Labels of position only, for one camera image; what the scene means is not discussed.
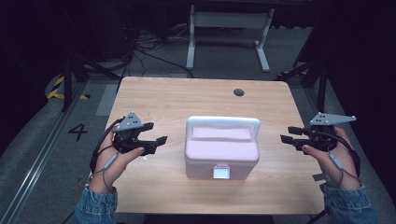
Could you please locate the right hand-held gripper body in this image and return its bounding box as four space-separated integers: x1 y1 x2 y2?
302 112 358 154

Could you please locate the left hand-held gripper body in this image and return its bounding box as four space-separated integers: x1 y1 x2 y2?
112 111 148 155

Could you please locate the pink storage box white handle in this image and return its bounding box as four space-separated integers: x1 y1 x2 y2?
183 115 262 181

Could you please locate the person's left hand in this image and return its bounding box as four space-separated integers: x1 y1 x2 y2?
89 124 146 194

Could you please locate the person's right hand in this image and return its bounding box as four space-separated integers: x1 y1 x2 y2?
301 125 362 191

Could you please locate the small grey tape piece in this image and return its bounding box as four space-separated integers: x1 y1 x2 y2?
311 172 329 183

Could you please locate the black tripod stand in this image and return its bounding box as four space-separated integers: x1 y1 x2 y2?
60 50 123 113
275 59 331 114

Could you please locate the grey cable of right gripper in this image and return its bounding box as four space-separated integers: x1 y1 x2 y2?
329 151 360 189

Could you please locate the grey cable of gripper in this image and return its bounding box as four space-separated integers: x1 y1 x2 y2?
92 151 121 191
329 151 360 189

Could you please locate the grey cable of left gripper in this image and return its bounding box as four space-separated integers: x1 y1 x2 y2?
92 151 121 191

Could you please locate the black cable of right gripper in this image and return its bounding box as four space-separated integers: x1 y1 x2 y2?
323 130 362 179

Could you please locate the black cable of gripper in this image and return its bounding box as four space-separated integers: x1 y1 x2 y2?
323 130 362 179
89 117 125 175

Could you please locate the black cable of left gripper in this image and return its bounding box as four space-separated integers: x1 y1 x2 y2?
89 117 125 175

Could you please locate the tangle of black floor cables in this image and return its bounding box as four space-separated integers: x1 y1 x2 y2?
122 26 195 79

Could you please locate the metal floor rail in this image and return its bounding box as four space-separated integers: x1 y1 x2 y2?
0 83 89 224

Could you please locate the white metal table frame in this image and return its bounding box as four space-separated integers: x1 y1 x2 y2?
185 4 276 74

